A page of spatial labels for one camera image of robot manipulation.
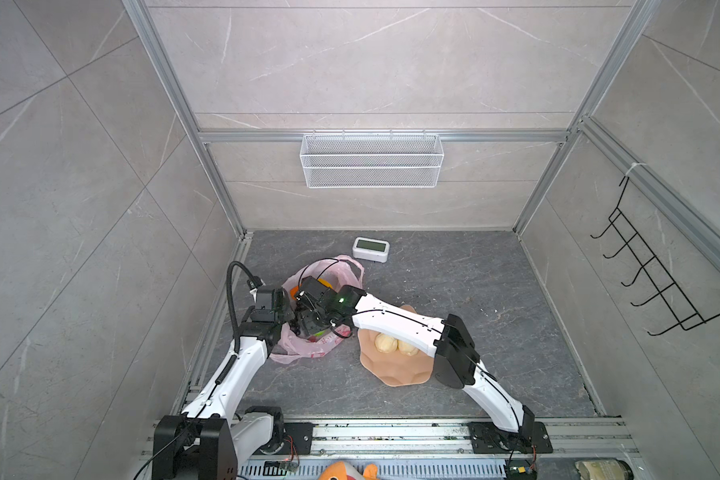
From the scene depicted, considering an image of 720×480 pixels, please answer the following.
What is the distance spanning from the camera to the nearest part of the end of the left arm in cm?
59

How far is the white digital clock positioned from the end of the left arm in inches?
19.1

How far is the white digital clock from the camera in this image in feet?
3.62
